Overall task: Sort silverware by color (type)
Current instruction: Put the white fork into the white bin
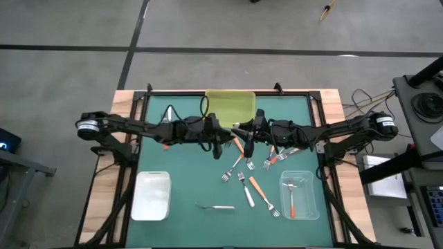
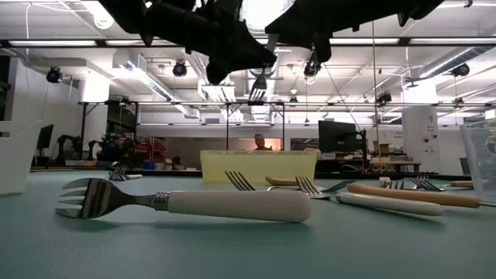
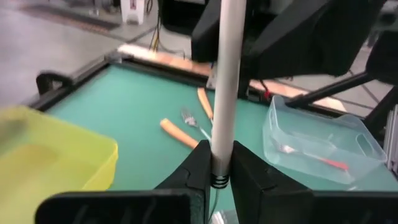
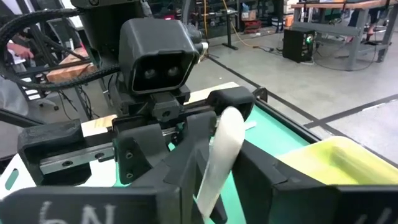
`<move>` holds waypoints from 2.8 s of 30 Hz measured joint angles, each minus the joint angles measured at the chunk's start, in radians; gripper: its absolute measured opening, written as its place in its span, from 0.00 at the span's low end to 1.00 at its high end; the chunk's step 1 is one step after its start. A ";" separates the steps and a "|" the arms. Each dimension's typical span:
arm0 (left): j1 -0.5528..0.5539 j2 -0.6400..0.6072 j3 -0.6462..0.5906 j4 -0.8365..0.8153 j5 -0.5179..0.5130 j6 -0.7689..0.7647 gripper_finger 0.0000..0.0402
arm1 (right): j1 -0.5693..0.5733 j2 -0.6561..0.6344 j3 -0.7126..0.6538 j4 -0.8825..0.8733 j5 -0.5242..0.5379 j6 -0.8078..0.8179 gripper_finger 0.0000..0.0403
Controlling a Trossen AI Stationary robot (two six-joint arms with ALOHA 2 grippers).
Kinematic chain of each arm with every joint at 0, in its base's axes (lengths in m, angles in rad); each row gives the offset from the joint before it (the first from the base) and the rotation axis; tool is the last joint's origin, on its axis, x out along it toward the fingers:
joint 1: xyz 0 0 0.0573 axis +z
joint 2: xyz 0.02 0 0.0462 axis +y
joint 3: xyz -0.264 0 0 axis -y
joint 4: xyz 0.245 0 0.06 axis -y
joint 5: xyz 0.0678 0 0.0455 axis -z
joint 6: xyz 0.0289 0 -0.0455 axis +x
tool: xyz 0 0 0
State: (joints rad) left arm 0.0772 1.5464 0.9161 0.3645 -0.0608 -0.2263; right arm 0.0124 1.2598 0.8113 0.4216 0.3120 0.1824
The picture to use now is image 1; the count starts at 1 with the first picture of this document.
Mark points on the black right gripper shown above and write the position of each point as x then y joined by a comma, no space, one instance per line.
266,130

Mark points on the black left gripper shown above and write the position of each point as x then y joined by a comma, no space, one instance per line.
199,131

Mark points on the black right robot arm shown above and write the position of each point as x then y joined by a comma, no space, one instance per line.
346,126

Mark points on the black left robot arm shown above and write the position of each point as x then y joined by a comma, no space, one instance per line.
138,126

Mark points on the yellow plastic bin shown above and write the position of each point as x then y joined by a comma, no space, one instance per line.
230,103

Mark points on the clear plastic bin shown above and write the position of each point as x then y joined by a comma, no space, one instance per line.
306,193

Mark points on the white plastic bin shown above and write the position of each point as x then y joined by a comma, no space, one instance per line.
150,197

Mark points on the green table mat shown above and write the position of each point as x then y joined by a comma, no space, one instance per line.
194,224

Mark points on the black support bar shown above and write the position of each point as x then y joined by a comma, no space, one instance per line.
387,167

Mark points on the white box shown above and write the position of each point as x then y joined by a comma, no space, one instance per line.
387,188

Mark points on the grey equipment cart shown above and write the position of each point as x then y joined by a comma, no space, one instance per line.
406,103

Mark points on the black pole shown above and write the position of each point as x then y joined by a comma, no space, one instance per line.
427,72

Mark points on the button control panel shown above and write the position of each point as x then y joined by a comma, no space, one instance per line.
436,204

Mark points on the grey side table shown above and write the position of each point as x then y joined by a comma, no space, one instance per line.
20,162

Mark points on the black device with blue light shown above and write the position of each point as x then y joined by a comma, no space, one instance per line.
10,138

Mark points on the black metal table frame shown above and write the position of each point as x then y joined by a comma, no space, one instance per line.
173,93

